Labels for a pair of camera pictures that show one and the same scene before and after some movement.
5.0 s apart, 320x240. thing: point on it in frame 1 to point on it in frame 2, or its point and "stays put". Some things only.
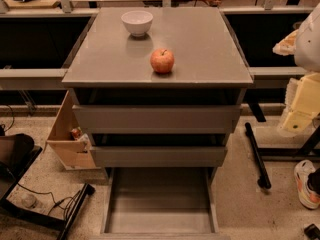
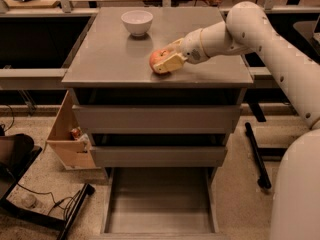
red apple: [162, 60] stays put
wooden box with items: [69, 143] stays put
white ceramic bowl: [137, 21] stays put
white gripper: [308, 47] to [192, 47]
